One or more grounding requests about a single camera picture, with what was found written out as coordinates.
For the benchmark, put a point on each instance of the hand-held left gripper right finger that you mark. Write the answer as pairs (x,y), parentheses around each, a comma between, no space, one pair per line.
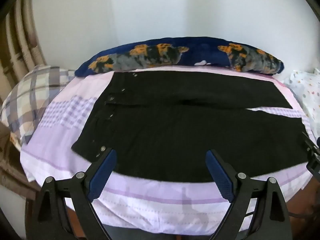
(222,176)

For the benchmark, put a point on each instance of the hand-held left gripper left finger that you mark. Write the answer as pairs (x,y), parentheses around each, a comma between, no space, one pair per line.
(101,173)

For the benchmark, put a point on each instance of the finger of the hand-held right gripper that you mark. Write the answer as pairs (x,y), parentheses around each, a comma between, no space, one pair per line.
(311,145)

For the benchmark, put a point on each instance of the black pants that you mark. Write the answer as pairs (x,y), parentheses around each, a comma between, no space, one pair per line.
(190,130)

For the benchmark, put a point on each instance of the purple checked bedsheet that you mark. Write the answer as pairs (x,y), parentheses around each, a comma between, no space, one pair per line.
(140,200)

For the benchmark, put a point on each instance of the white dotted cloth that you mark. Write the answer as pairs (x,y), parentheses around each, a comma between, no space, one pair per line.
(306,90)

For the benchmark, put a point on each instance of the plaid pillow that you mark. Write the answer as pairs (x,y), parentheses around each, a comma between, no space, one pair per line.
(30,100)

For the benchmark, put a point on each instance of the blue dog print blanket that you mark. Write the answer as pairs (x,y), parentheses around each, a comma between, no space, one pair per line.
(180,52)

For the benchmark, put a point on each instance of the rattan chair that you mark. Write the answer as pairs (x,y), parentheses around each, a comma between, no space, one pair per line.
(21,42)

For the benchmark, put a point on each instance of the wooden bed frame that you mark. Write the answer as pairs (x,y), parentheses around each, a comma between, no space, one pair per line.
(12,170)

